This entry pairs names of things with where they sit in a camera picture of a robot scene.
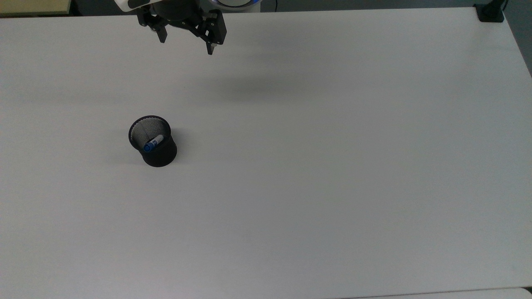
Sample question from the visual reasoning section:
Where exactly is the black table clamp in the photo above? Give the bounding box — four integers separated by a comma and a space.
473, 0, 508, 23

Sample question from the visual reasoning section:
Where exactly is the black mesh pen cup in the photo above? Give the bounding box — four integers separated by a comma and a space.
128, 115, 178, 168

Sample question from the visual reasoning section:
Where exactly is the blue and white marker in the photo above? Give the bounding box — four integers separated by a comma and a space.
143, 134, 164, 152

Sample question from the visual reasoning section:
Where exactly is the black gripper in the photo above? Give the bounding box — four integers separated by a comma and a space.
137, 0, 227, 56

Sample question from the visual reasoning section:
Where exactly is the beige wooden board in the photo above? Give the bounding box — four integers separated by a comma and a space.
0, 0, 72, 17

